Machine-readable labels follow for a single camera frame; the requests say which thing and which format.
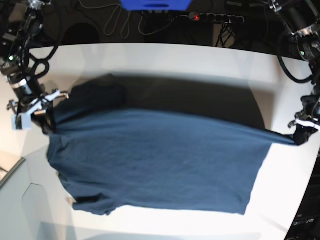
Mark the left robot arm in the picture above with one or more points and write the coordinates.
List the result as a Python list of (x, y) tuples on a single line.
[(302, 22)]

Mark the dark blue t-shirt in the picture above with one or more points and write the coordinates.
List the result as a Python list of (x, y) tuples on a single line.
[(159, 143)]

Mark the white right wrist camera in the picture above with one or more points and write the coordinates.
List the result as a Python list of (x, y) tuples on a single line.
[(21, 121)]

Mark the blue box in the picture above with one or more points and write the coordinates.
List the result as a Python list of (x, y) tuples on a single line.
[(155, 5)]

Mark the black power strip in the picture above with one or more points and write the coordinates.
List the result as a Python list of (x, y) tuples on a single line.
[(216, 18)]

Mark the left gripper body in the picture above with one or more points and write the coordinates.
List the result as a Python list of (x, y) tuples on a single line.
[(309, 116)]

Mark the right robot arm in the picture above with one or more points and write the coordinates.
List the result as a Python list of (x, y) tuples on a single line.
[(21, 22)]

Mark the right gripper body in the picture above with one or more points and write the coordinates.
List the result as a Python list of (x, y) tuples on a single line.
[(31, 104)]

